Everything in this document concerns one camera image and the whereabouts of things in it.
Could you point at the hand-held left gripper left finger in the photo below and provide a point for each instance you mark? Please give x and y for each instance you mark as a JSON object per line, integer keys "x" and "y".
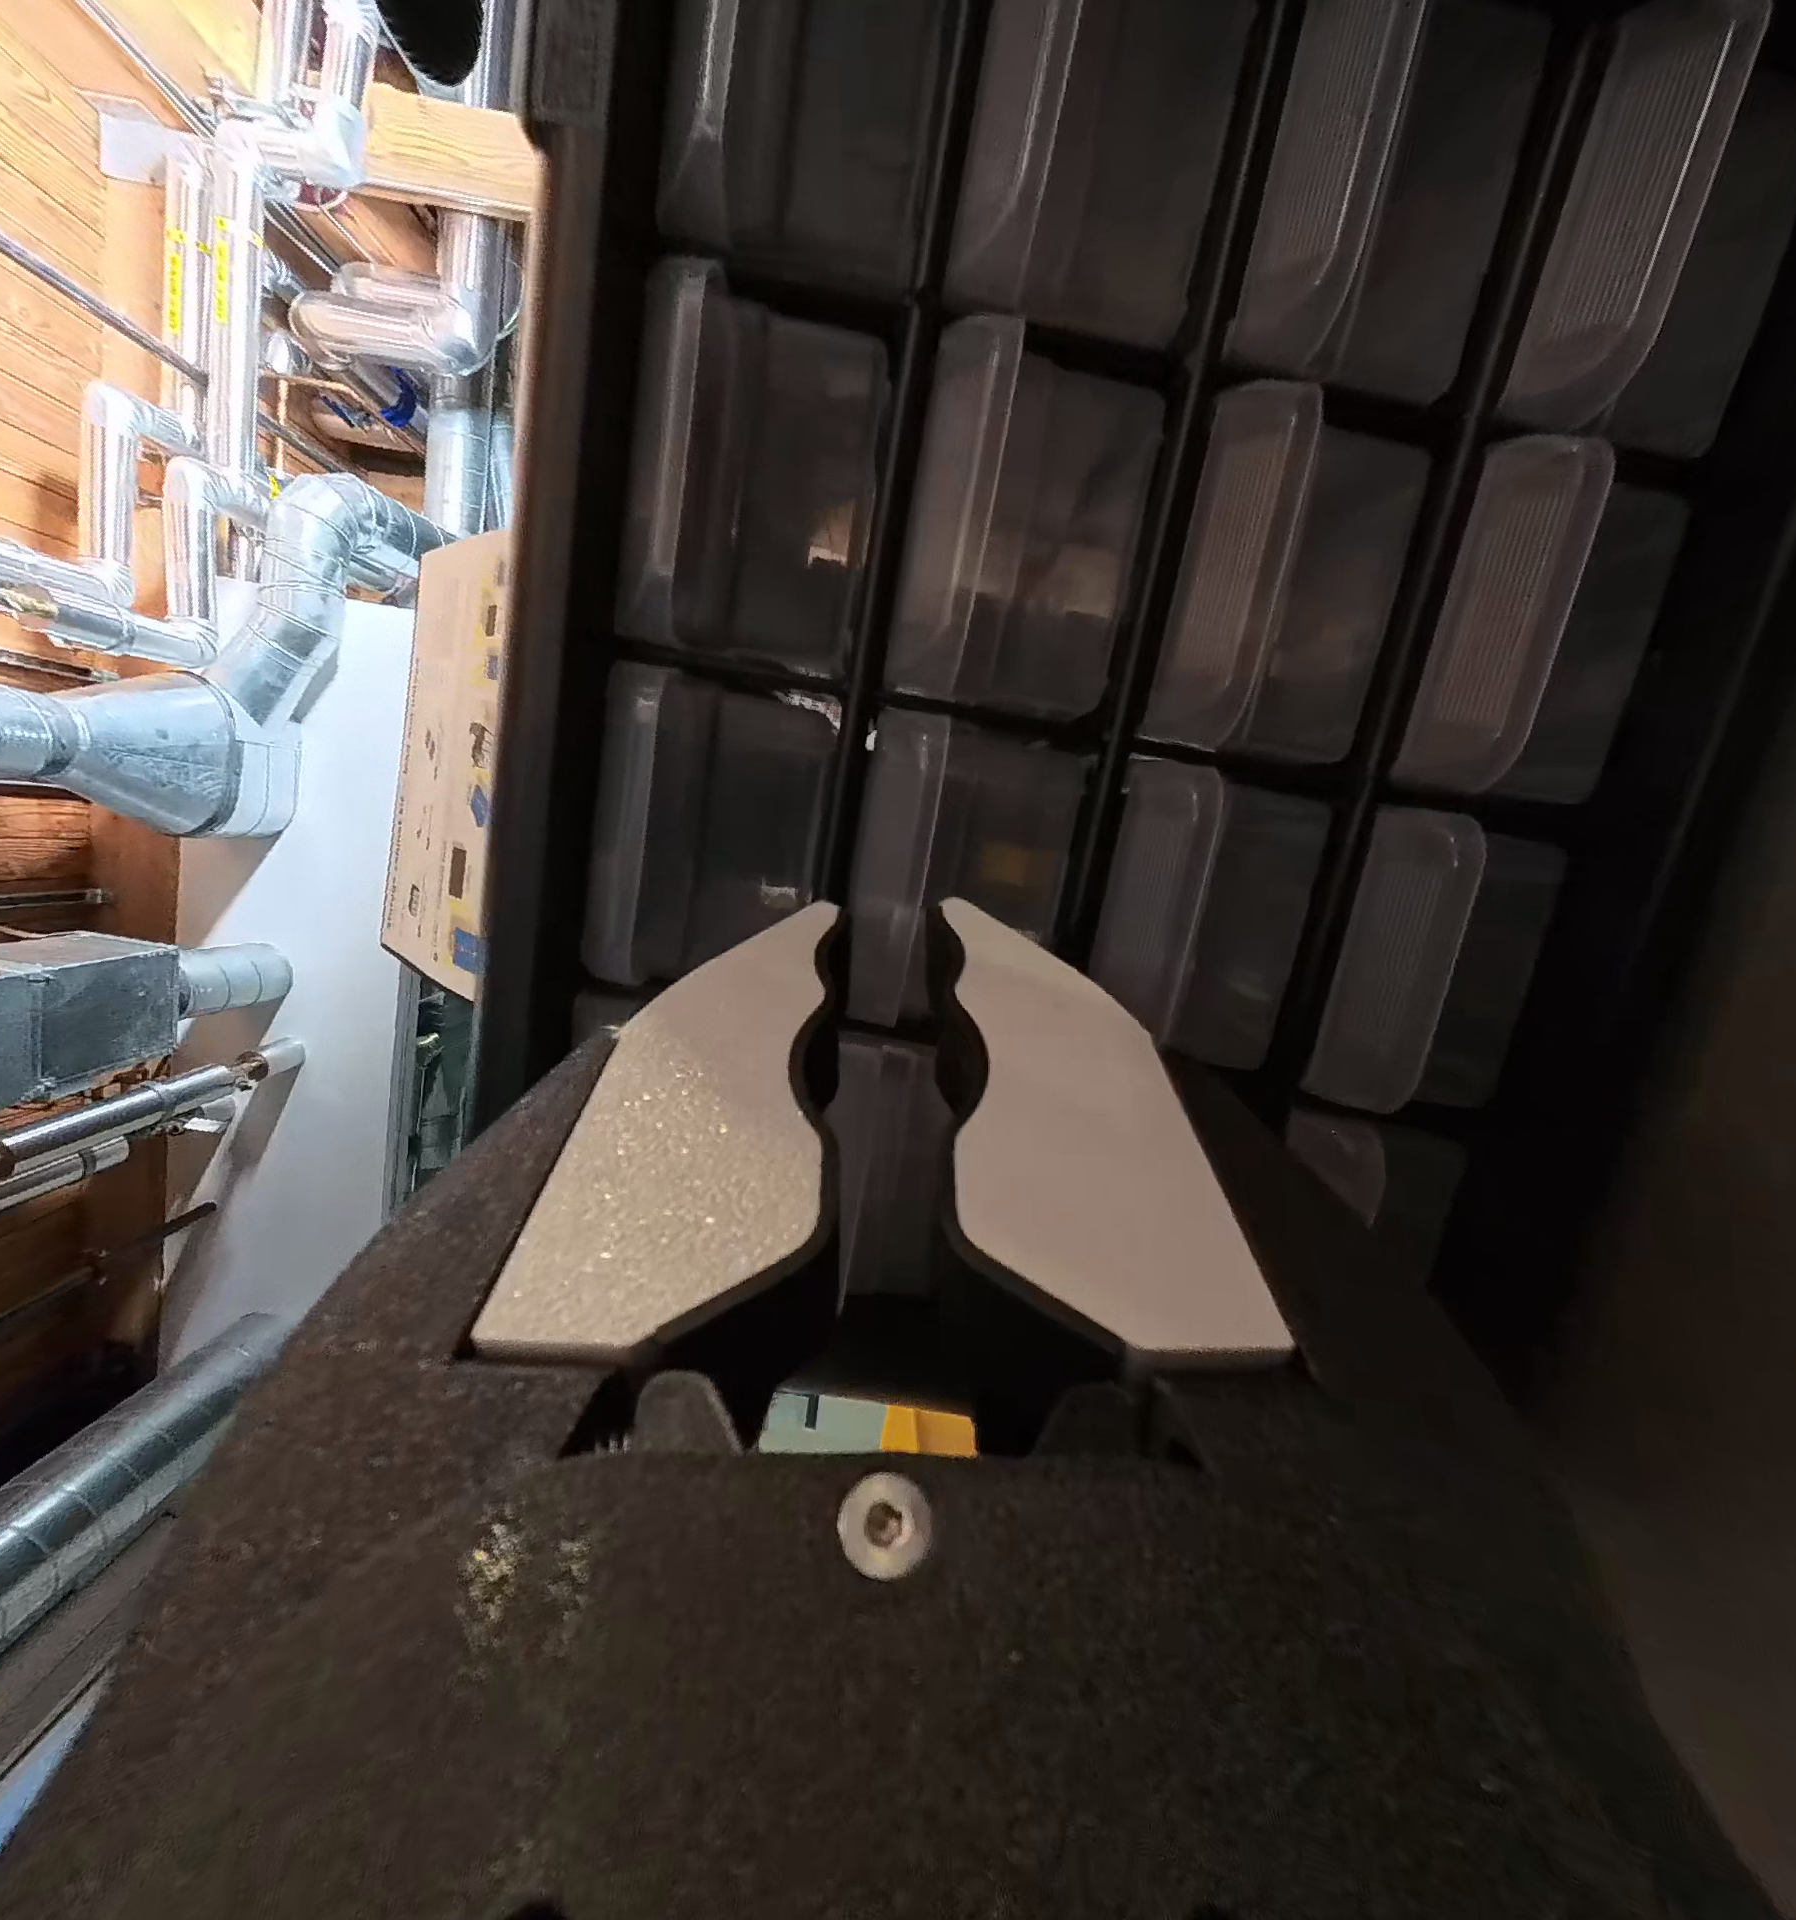
{"x": 660, "y": 1201}

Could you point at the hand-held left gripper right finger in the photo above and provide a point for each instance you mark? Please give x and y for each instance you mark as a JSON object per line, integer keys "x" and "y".
{"x": 1114, "y": 1201}

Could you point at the black drawer cabinet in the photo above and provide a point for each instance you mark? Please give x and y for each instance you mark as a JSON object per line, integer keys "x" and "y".
{"x": 554, "y": 450}

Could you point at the printed instruction sheet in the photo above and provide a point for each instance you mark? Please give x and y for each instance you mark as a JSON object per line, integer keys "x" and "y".
{"x": 450, "y": 782}

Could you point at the silver pipe bundle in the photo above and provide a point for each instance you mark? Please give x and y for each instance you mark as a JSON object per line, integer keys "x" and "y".
{"x": 300, "y": 391}

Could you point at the wooden ceiling beam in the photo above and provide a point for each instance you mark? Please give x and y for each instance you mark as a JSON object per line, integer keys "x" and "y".
{"x": 455, "y": 145}

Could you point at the metal air duct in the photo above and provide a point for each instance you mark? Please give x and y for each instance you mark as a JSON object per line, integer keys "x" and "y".
{"x": 119, "y": 751}
{"x": 90, "y": 1020}

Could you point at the round metal duct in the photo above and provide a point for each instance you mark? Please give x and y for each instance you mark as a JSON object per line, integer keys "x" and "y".
{"x": 90, "y": 1501}

